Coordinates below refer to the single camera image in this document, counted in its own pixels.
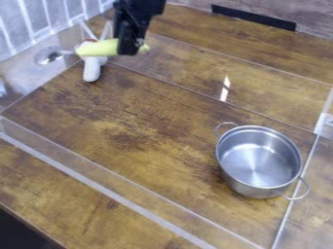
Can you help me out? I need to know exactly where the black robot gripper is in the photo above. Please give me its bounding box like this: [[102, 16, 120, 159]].
[[114, 0, 168, 55]]

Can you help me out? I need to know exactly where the stainless steel pot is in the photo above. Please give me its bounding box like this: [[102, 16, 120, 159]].
[[215, 122, 310, 201]]

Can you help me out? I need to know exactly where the clear acrylic triangle stand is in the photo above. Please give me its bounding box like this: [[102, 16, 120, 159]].
[[74, 20, 118, 53]]

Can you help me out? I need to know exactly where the white toy mushroom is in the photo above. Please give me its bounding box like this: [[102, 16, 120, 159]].
[[75, 38, 110, 84]]

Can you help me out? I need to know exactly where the black bar on table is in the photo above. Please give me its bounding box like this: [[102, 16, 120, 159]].
[[212, 4, 297, 31]]

